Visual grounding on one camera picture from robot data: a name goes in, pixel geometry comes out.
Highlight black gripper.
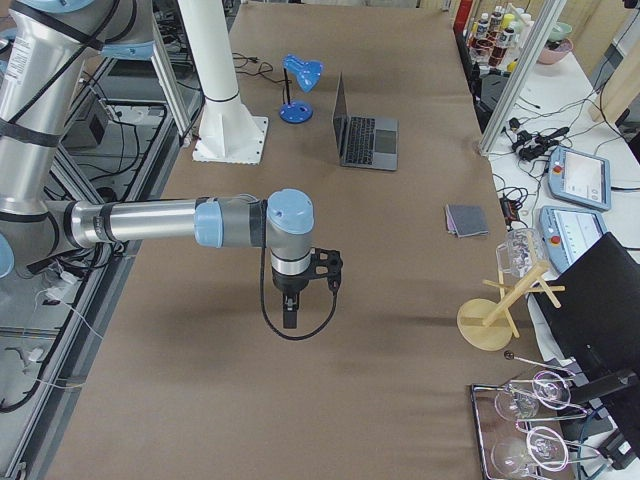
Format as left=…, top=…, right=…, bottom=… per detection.
left=272, top=270, right=306, bottom=329

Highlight grey laptop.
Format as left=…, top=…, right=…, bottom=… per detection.
left=333, top=74, right=399, bottom=171

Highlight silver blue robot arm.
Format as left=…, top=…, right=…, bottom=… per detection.
left=1, top=1, right=318, bottom=336

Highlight grey folded cloth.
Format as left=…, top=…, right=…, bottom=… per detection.
left=444, top=204, right=489, bottom=238

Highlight wooden cup rack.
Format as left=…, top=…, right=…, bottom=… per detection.
left=457, top=260, right=565, bottom=351

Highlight blue desk lamp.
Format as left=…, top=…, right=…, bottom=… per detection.
left=278, top=53, right=324, bottom=125

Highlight clear glass mug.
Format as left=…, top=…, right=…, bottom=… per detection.
left=496, top=228, right=548, bottom=278

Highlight metal glass rack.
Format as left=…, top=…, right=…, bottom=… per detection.
left=470, top=350, right=603, bottom=479

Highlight wine glass far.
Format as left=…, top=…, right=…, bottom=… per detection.
left=494, top=370, right=571, bottom=421

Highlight wine glass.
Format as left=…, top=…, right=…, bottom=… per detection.
left=490, top=426, right=569, bottom=479
left=494, top=370, right=571, bottom=421

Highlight lower teach pendant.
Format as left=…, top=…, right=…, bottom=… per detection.
left=539, top=206, right=608, bottom=273

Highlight teach pendant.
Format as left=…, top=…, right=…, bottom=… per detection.
left=548, top=146, right=611, bottom=211
left=539, top=206, right=608, bottom=273

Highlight wine glass near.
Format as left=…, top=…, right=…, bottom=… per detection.
left=490, top=426, right=569, bottom=479

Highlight black chair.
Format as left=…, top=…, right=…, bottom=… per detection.
left=533, top=232, right=639, bottom=453

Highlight upper teach pendant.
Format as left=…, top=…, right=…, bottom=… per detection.
left=548, top=146, right=611, bottom=211

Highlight pink bowl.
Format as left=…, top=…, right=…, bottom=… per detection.
left=537, top=39, right=573, bottom=65

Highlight green bowl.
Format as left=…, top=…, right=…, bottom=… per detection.
left=547, top=21, right=573, bottom=43

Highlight right black braided cable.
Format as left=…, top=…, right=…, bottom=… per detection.
left=258, top=199, right=340, bottom=343

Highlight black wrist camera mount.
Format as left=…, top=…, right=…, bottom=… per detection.
left=304, top=247, right=343, bottom=294

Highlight black lamp power cord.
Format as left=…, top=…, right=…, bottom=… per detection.
left=231, top=51, right=286, bottom=87

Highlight bottles in wire basket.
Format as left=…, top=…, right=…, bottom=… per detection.
left=466, top=5, right=517, bottom=69

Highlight aluminium frame post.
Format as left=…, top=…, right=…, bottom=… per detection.
left=478, top=0, right=566, bottom=157

